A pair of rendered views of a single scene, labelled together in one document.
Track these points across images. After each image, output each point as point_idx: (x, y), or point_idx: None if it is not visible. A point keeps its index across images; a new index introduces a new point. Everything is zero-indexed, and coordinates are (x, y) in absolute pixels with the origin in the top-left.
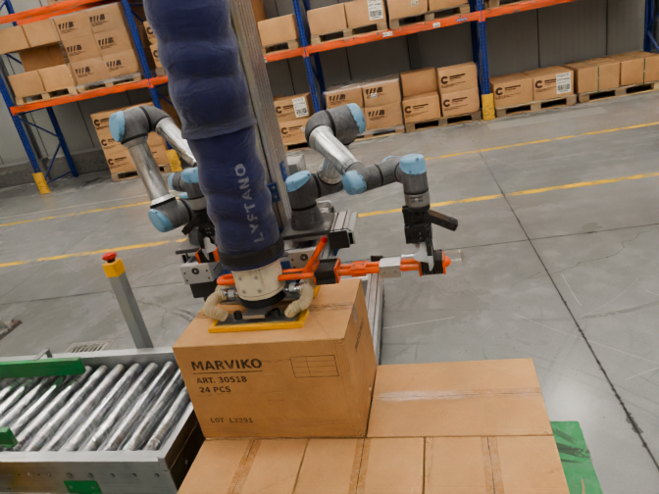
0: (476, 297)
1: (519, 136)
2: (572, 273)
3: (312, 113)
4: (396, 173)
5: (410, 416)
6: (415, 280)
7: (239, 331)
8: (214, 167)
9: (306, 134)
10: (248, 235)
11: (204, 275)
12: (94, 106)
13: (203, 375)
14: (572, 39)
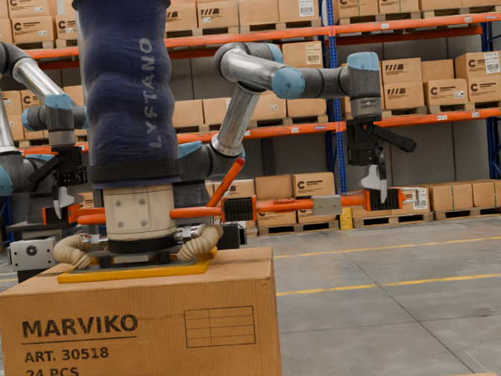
0: (370, 373)
1: (382, 242)
2: (477, 351)
3: None
4: (341, 77)
5: None
6: (290, 357)
7: (106, 280)
8: (112, 34)
9: (217, 58)
10: (142, 135)
11: (43, 258)
12: None
13: (38, 348)
14: (423, 163)
